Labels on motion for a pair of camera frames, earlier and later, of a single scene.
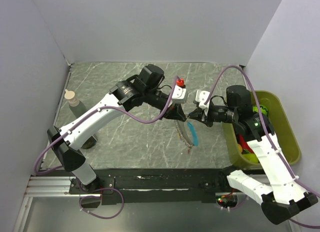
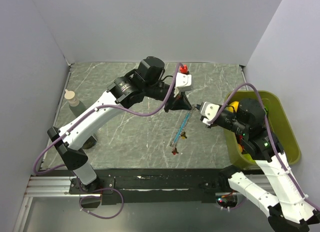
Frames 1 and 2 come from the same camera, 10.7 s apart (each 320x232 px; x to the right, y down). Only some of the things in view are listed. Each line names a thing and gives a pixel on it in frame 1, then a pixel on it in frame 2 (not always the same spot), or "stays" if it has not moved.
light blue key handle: [194, 136] to [185, 120]
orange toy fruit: [240, 148] stays
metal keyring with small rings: [180, 135] to [182, 126]
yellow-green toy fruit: [251, 157] stays
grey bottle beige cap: [76, 107] stays
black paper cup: [90, 143] stays
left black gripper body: [165, 115] to [170, 100]
